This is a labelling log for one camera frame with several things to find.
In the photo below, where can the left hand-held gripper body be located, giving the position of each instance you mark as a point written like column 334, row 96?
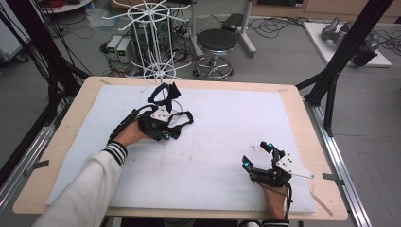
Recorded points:
column 154, row 127

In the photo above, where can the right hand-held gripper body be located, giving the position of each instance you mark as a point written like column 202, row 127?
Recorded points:
column 271, row 176

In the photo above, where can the person's left hand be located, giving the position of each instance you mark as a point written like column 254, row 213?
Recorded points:
column 130, row 134

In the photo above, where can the person's right hand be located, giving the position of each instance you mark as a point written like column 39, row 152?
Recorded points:
column 275, row 201

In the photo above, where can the white foam mat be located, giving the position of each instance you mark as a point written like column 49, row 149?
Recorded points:
column 220, row 142

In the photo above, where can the thin wooden stick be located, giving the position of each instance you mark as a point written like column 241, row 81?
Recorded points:
column 321, row 204

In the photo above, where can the power supply unit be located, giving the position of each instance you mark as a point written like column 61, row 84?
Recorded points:
column 113, row 45
column 124, row 50

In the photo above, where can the computer tower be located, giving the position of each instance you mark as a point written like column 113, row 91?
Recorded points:
column 164, row 34

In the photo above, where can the black round stool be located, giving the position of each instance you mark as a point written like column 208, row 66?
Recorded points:
column 217, row 39

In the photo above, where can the white floor board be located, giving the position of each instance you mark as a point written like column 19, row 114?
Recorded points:
column 318, row 41

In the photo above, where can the black box on floor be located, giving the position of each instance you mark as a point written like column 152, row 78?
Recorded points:
column 233, row 21

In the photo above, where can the grey robot part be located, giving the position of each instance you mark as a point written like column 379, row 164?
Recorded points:
column 334, row 31

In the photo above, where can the round white table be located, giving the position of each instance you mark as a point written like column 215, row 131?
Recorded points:
column 63, row 7

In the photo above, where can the aluminium rail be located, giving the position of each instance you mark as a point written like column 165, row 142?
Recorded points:
column 22, row 167
column 340, row 157

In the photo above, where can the black frame stand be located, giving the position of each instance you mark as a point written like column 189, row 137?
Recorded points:
column 343, row 53

